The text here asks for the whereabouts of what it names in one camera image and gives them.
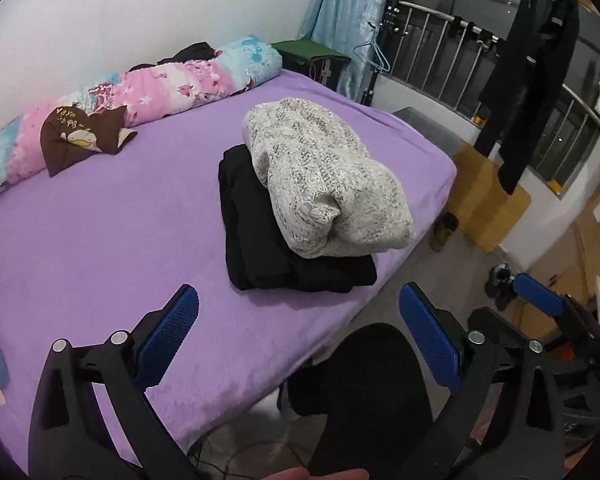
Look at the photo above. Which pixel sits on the green stool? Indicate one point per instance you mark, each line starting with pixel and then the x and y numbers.
pixel 305 50

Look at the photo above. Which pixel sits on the blue clothes hanger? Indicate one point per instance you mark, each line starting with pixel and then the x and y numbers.
pixel 382 60

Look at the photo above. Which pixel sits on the person's left hand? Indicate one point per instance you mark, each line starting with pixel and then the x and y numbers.
pixel 320 475

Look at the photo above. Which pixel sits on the pink floral rolled quilt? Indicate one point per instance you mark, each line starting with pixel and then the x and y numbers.
pixel 180 85

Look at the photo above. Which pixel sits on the brown shoes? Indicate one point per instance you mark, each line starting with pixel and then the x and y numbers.
pixel 442 230

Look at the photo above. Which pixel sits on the black shoes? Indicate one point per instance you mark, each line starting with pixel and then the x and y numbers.
pixel 500 280

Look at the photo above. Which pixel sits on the purple bed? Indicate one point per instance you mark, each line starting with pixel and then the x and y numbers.
pixel 130 220

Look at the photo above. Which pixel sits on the blue curtain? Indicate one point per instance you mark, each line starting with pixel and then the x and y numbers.
pixel 345 10

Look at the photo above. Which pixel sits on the metal balcony railing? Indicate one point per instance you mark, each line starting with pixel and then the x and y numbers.
pixel 425 11

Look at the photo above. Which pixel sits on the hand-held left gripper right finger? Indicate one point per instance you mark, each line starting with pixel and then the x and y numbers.
pixel 430 337

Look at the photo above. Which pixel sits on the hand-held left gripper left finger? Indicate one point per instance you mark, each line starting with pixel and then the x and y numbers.
pixel 167 335

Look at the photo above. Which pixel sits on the grey fleece sweater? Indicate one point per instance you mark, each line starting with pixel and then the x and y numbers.
pixel 325 175

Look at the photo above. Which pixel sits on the wooden board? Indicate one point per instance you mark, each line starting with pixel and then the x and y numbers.
pixel 485 195

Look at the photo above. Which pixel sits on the brown duck print pillow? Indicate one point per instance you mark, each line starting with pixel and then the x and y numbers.
pixel 105 122

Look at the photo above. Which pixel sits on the black hanging clothes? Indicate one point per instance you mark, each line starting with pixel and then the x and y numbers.
pixel 535 85

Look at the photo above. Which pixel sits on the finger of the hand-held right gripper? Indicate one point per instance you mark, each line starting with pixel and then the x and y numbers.
pixel 535 292

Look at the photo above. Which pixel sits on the black cloth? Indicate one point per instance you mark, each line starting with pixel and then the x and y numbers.
pixel 195 52

